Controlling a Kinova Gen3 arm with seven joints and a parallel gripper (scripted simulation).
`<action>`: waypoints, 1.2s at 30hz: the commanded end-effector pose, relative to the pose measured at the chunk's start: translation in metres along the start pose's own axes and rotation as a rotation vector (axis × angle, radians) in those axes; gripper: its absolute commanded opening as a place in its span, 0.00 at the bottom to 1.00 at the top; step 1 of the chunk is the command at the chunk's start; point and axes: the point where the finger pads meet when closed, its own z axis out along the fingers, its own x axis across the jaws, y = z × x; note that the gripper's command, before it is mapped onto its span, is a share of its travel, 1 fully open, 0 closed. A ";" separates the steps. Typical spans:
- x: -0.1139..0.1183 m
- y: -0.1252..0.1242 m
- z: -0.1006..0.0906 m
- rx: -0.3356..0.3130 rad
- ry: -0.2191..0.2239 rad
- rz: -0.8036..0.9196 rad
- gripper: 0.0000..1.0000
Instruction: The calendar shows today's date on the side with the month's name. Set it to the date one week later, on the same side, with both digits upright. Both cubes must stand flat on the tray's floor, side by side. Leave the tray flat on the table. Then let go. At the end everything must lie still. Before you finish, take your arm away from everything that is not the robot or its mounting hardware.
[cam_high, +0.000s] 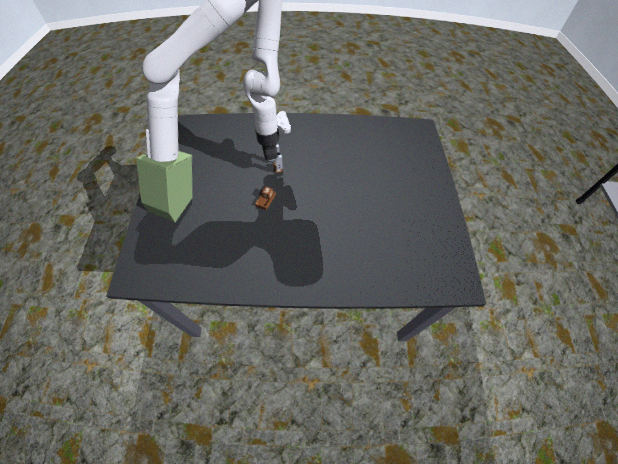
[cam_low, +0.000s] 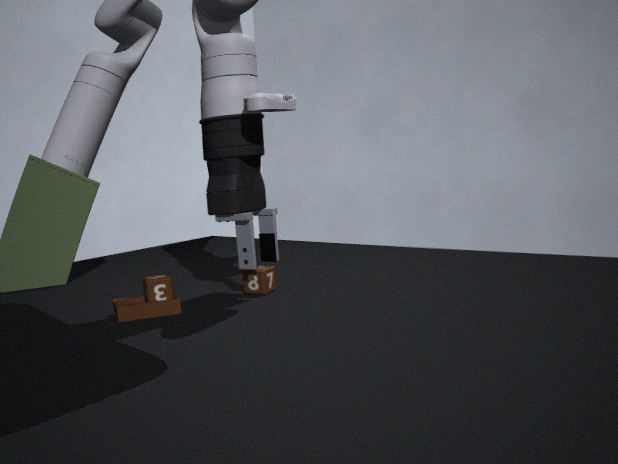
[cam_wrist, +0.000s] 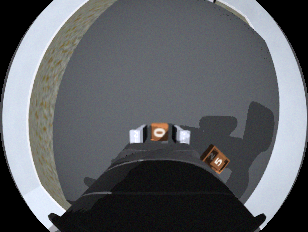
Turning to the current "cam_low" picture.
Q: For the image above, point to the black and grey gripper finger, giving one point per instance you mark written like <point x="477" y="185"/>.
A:
<point x="246" y="243"/>
<point x="268" y="234"/>

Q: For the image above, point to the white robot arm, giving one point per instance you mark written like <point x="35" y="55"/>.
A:
<point x="102" y="77"/>

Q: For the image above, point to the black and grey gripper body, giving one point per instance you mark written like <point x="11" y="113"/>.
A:
<point x="233" y="141"/>

